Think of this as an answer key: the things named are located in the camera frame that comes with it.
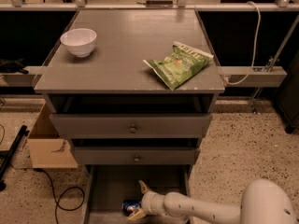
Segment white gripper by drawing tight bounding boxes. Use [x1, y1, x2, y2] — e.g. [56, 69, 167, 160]
[128, 180, 166, 221]

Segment blue pepsi can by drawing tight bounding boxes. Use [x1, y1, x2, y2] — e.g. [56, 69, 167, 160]
[121, 200, 141, 216]

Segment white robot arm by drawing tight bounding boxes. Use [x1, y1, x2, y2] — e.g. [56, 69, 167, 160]
[128, 179, 299, 224]

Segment grey bottom drawer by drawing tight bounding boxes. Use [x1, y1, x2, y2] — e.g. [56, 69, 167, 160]
[81, 165, 190, 224]

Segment grey drawer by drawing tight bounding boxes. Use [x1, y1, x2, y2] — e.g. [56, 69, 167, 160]
[81, 165, 190, 224]
[50, 114, 211, 139]
[73, 147, 200, 165]

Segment grey middle drawer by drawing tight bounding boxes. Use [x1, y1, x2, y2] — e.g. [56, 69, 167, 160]
[73, 147, 200, 165]

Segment grey top drawer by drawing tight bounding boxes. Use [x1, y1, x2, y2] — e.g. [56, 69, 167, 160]
[50, 114, 211, 139]

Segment grey drawer cabinet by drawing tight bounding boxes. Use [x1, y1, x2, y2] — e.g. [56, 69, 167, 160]
[33, 8, 226, 224]

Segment brown cardboard box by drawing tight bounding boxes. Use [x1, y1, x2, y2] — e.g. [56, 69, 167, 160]
[27, 105, 78, 169]

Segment black stand leg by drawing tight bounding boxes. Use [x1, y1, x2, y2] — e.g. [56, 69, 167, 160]
[0, 125, 29, 191]

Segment green chip bag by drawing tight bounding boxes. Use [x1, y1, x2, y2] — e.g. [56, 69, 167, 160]
[143, 41, 214, 91]

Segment white ceramic bowl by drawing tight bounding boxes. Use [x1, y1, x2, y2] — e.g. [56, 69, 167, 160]
[60, 28, 97, 58]

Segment black floor cable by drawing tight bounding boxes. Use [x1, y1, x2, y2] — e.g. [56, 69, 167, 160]
[33, 168, 86, 224]

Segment white hanging cable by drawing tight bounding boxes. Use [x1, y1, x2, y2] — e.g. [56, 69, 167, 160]
[223, 0, 262, 86]

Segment grey metal rail frame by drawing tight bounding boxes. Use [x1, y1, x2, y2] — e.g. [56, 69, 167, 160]
[0, 0, 299, 89]

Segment black object on rail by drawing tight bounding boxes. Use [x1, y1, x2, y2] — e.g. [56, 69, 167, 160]
[0, 59, 28, 74]

